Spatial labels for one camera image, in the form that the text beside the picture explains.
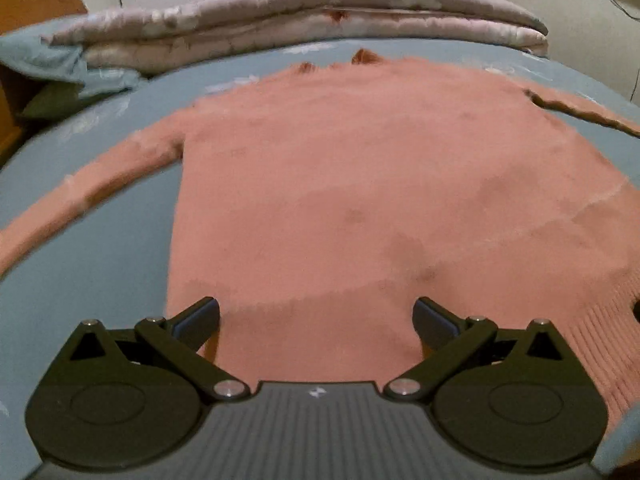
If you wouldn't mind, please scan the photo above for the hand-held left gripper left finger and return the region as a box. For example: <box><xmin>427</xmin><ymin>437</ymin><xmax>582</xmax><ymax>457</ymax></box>
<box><xmin>37</xmin><ymin>296</ymin><xmax>252</xmax><ymax>402</ymax></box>

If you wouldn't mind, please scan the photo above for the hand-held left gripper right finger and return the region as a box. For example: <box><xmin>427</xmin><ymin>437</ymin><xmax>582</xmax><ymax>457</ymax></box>
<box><xmin>382</xmin><ymin>296</ymin><xmax>598</xmax><ymax>403</ymax></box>

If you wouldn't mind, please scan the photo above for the pink knit sweater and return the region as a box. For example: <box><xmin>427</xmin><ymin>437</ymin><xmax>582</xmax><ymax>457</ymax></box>
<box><xmin>0</xmin><ymin>47</ymin><xmax>640</xmax><ymax>416</ymax></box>

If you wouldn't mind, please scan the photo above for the teal floral bed sheet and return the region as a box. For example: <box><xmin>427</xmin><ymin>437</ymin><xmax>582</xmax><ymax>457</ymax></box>
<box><xmin>0</xmin><ymin>40</ymin><xmax>640</xmax><ymax>480</ymax></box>

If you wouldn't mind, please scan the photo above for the dark green pillow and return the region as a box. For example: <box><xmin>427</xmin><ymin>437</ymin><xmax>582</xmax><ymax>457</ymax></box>
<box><xmin>22</xmin><ymin>82</ymin><xmax>86</xmax><ymax>121</ymax></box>

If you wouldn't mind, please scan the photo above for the teal pillow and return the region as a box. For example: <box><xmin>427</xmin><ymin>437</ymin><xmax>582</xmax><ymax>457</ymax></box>
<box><xmin>0</xmin><ymin>17</ymin><xmax>146</xmax><ymax>98</ymax></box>

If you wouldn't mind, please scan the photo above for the folded floral quilt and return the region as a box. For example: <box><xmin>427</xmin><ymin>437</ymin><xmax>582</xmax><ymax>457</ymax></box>
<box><xmin>40</xmin><ymin>0</ymin><xmax>548</xmax><ymax>73</ymax></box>

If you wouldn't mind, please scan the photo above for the wooden headboard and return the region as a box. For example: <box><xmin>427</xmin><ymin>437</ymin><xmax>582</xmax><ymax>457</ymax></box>
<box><xmin>0</xmin><ymin>0</ymin><xmax>88</xmax><ymax>161</ymax></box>

